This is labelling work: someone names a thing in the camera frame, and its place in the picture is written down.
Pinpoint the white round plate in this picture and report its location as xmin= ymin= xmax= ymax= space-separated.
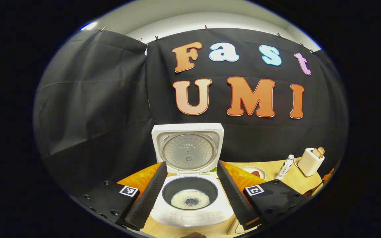
xmin=240 ymin=166 xmax=266 ymax=180

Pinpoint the white toaster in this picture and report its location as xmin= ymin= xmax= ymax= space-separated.
xmin=297 ymin=148 xmax=325 ymax=177

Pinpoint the white bottle green label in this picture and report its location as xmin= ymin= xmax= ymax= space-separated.
xmin=275 ymin=154 xmax=295 ymax=180

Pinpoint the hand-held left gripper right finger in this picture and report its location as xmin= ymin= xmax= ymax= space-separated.
xmin=217 ymin=160 xmax=312 ymax=232

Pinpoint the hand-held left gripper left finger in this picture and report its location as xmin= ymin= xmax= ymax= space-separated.
xmin=70 ymin=161 xmax=169 ymax=232

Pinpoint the white rice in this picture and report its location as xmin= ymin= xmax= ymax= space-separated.
xmin=171 ymin=190 xmax=211 ymax=210

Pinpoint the white rice cooker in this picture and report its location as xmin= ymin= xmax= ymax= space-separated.
xmin=150 ymin=123 xmax=236 ymax=229

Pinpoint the wooden spoon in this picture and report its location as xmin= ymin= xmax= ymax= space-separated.
xmin=304 ymin=184 xmax=324 ymax=198

